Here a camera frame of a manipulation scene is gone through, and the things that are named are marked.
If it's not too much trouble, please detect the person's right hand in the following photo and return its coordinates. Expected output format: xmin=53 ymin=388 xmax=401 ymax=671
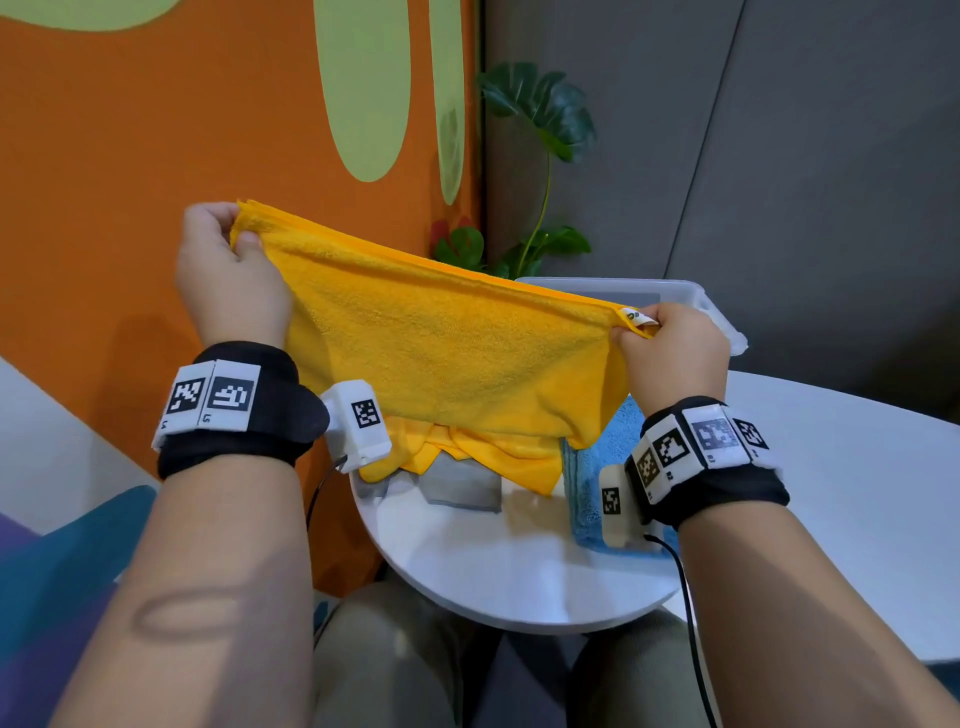
xmin=611 ymin=302 xmax=731 ymax=419

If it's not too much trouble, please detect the person's left hand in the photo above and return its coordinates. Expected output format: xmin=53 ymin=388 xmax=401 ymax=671
xmin=174 ymin=200 xmax=294 ymax=350

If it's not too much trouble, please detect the clear plastic storage box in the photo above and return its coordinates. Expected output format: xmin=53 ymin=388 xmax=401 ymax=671
xmin=515 ymin=277 xmax=750 ymax=358

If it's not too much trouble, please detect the yellow towel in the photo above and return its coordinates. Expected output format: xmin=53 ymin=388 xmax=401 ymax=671
xmin=358 ymin=416 xmax=565 ymax=498
xmin=228 ymin=198 xmax=661 ymax=451

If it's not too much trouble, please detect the grey towel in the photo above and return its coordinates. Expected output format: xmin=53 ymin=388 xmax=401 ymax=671
xmin=352 ymin=449 xmax=504 ymax=515

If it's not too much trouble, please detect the person's left forearm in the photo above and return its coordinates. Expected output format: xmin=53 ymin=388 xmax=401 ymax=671
xmin=48 ymin=453 xmax=316 ymax=728

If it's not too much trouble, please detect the person's right forearm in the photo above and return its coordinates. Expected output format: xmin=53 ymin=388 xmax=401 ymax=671
xmin=678 ymin=502 xmax=960 ymax=728

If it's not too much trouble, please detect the person's right leg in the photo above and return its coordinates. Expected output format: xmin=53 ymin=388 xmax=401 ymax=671
xmin=566 ymin=608 xmax=714 ymax=728

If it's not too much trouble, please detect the person's leg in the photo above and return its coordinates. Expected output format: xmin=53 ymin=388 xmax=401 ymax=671
xmin=311 ymin=581 xmax=481 ymax=728
xmin=566 ymin=608 xmax=714 ymax=728

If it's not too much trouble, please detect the person's left leg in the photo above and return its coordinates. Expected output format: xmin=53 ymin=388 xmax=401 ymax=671
xmin=311 ymin=581 xmax=481 ymax=728

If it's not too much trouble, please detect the black left wristband with markers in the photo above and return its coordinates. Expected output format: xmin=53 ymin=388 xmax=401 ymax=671
xmin=152 ymin=341 xmax=331 ymax=481

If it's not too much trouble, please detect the black wristband with markers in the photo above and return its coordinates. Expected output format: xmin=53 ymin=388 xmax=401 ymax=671
xmin=623 ymin=395 xmax=791 ymax=530
xmin=152 ymin=341 xmax=331 ymax=481

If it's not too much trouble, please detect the black right wristband with markers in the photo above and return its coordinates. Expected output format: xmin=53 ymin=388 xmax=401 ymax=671
xmin=623 ymin=395 xmax=791 ymax=530

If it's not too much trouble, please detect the green leafy plant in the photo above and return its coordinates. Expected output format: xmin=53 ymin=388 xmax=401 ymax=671
xmin=431 ymin=62 xmax=598 ymax=280

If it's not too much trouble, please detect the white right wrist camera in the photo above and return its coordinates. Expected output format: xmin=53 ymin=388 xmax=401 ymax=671
xmin=598 ymin=463 xmax=661 ymax=549

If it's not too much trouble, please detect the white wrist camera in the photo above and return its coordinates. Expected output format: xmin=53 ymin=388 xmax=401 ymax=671
xmin=598 ymin=463 xmax=661 ymax=549
xmin=320 ymin=380 xmax=394 ymax=475

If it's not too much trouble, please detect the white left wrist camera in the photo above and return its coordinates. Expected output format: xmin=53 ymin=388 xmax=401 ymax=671
xmin=320 ymin=380 xmax=394 ymax=475

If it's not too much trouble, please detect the black left camera cable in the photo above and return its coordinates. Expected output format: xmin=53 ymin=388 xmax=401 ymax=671
xmin=305 ymin=453 xmax=350 ymax=530

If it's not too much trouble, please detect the black camera cable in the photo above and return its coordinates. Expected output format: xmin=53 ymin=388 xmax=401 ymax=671
xmin=643 ymin=533 xmax=721 ymax=728
xmin=305 ymin=453 xmax=350 ymax=530

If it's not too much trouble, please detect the black right camera cable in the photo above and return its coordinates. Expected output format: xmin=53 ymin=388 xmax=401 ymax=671
xmin=643 ymin=533 xmax=721 ymax=728

